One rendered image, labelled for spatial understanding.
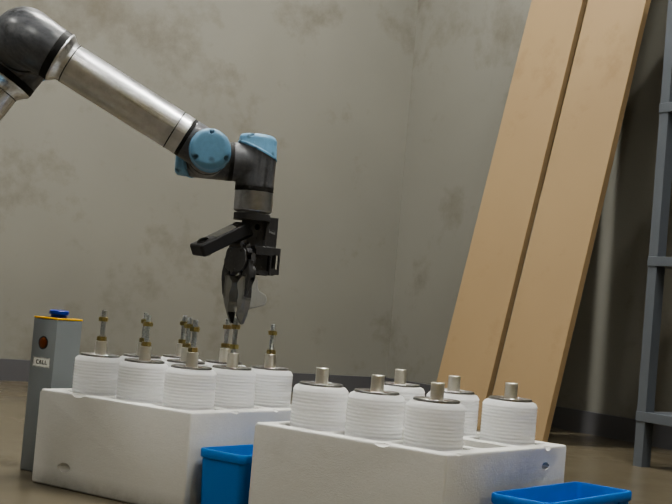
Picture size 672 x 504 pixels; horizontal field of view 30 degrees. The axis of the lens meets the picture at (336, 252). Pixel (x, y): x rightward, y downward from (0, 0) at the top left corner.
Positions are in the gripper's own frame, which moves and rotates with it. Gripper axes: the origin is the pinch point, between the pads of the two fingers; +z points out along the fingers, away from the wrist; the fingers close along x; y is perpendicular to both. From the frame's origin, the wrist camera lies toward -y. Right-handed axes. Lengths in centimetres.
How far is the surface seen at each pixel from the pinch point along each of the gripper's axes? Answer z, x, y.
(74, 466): 30.5, 13.0, -24.0
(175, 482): 29.7, -11.1, -16.3
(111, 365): 11.4, 14.1, -17.6
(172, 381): 12.5, -4.9, -15.1
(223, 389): 13.8, -3.2, -2.9
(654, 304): -12, 28, 161
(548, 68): -96, 115, 202
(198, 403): 16.0, -8.3, -11.3
